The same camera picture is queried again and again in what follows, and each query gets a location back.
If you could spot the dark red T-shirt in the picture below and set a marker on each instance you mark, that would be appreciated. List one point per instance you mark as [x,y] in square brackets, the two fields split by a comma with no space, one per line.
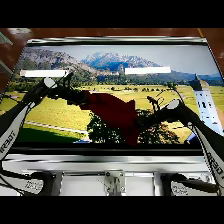
[113,113]

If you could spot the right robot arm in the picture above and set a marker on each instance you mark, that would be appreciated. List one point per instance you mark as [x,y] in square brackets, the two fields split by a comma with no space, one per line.
[209,140]

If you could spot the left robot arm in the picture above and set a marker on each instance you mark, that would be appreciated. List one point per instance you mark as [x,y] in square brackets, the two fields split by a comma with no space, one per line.
[14,122]

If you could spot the silver frame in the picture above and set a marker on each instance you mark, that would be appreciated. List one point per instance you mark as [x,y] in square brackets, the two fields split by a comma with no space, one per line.
[113,166]

